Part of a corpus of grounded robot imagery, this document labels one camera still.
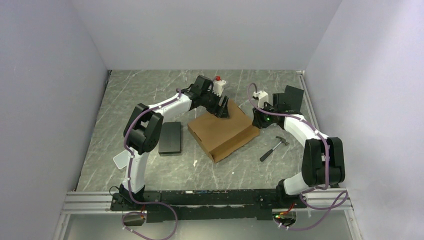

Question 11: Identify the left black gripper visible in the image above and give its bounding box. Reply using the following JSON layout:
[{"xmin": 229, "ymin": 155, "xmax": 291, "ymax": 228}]
[{"xmin": 201, "ymin": 90, "xmax": 230, "ymax": 121}]

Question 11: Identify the brown cardboard box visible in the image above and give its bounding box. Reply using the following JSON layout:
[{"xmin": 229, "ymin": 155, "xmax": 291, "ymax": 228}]
[{"xmin": 187, "ymin": 99, "xmax": 260, "ymax": 163}]

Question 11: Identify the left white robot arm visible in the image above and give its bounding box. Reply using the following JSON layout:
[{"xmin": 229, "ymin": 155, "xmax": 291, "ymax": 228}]
[{"xmin": 119, "ymin": 75, "xmax": 230, "ymax": 210}]

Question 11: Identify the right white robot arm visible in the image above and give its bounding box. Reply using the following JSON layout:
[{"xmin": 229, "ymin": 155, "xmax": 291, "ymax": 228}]
[{"xmin": 251, "ymin": 90, "xmax": 346, "ymax": 208}]

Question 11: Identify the black square box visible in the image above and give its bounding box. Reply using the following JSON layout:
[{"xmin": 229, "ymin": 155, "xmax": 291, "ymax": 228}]
[{"xmin": 282, "ymin": 85, "xmax": 304, "ymax": 111}]

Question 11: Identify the black rectangular block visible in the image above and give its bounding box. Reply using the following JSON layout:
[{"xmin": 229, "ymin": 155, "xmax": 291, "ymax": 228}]
[{"xmin": 158, "ymin": 121, "xmax": 182, "ymax": 156}]

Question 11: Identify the silver metal tin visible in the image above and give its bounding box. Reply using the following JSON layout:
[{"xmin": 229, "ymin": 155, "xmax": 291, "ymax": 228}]
[{"xmin": 112, "ymin": 150, "xmax": 129, "ymax": 170}]

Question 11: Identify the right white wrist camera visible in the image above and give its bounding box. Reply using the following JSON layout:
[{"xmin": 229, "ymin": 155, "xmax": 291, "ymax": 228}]
[{"xmin": 252, "ymin": 90, "xmax": 269, "ymax": 109}]

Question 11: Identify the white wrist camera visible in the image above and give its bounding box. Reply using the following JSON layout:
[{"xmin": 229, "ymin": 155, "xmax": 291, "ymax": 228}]
[
  {"xmin": 252, "ymin": 90, "xmax": 269, "ymax": 109},
  {"xmin": 212, "ymin": 75, "xmax": 227, "ymax": 97}
]

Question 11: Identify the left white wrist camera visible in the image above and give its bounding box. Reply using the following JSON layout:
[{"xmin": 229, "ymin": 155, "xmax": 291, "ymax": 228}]
[{"xmin": 212, "ymin": 75, "xmax": 227, "ymax": 97}]

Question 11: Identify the black handled claw hammer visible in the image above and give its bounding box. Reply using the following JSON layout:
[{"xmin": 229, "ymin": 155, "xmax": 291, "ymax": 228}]
[{"xmin": 259, "ymin": 136, "xmax": 289, "ymax": 162}]

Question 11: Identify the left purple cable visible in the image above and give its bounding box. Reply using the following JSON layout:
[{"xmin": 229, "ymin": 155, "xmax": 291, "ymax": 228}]
[{"xmin": 122, "ymin": 87, "xmax": 179, "ymax": 240}]

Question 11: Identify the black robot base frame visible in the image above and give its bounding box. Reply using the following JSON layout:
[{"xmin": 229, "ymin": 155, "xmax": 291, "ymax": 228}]
[{"xmin": 110, "ymin": 187, "xmax": 299, "ymax": 223}]

